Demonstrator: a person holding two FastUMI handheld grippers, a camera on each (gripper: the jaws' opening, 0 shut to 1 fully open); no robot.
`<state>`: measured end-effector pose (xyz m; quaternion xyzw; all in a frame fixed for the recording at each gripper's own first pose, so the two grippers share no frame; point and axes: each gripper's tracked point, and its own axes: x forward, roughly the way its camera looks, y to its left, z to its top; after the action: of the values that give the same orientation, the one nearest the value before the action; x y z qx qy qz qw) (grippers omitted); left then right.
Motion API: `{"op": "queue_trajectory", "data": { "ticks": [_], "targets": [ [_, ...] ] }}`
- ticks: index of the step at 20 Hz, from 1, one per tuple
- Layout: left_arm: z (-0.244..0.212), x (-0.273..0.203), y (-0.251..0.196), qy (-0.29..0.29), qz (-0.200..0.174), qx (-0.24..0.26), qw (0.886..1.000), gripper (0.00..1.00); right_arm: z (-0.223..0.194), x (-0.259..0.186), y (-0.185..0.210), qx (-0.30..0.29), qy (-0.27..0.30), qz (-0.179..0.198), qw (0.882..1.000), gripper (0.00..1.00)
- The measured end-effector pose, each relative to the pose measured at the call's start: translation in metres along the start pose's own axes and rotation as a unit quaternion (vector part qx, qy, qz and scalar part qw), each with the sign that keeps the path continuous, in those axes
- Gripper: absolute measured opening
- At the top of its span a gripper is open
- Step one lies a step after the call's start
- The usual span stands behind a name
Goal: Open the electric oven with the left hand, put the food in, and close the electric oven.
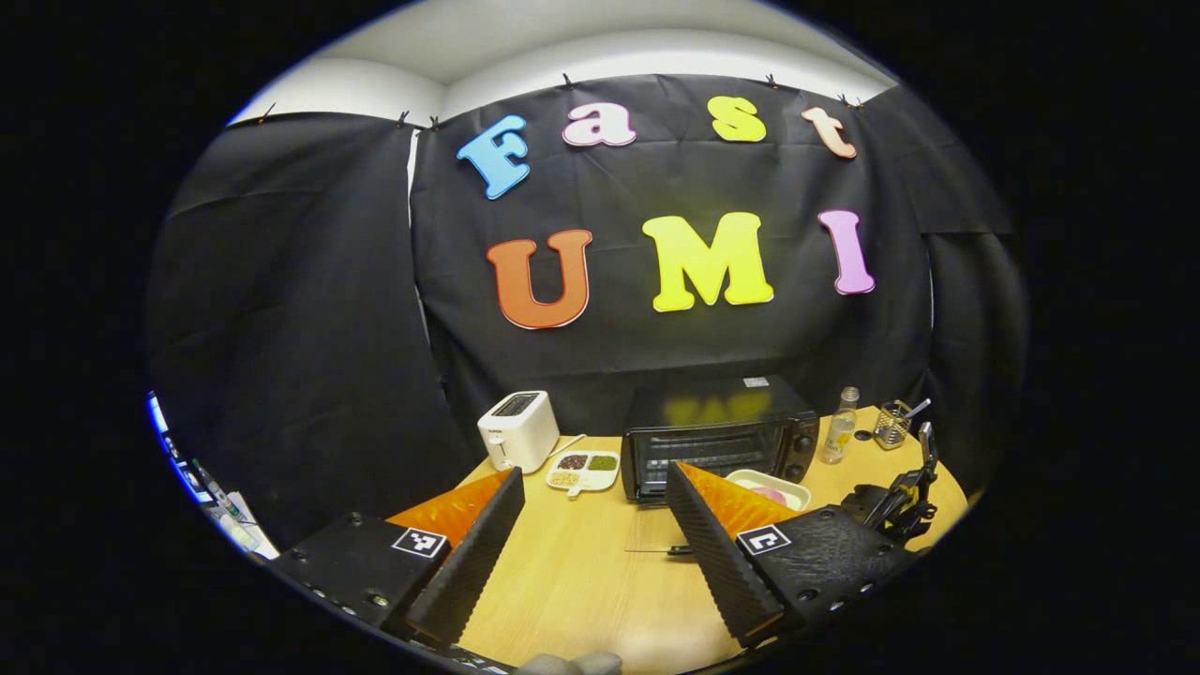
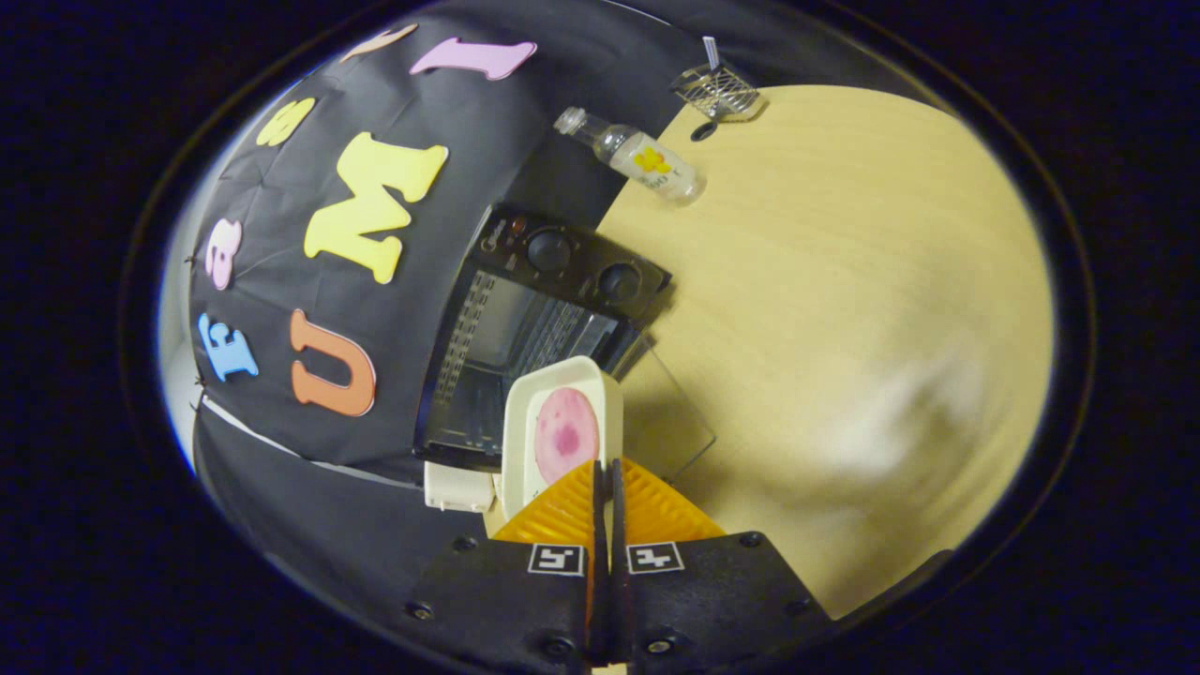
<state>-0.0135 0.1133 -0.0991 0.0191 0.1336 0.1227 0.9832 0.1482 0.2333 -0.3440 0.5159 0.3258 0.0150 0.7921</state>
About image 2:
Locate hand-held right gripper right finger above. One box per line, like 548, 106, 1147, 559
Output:
609, 457, 835, 665

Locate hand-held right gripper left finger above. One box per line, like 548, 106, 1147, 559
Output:
403, 457, 602, 668

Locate pink round food slice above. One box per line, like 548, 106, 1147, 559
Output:
534, 387, 600, 487

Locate white square plate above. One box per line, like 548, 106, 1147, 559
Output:
500, 355, 624, 522

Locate black electric oven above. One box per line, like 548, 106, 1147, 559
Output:
412, 202, 718, 484

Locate white toaster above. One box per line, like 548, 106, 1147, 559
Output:
424, 459, 496, 514

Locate clear bottle with yellow label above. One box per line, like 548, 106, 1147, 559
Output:
553, 106, 707, 205

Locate metal wire utensil holder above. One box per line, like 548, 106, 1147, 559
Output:
669, 61, 762, 123

